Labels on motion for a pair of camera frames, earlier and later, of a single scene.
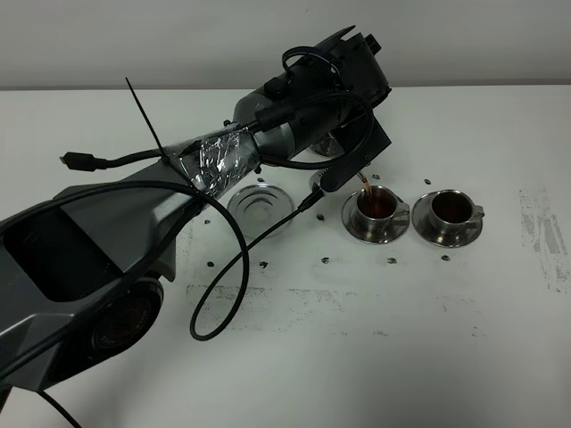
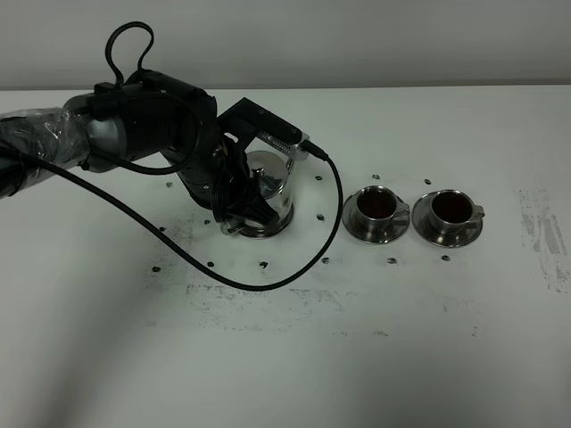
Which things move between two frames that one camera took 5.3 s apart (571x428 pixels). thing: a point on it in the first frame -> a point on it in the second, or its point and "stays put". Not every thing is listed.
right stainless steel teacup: (453, 212) stays put
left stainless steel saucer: (350, 222) stays put
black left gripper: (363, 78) -> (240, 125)
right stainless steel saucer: (422, 221) stays put
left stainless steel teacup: (376, 206) stays put
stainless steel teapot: (329, 147) -> (271, 173)
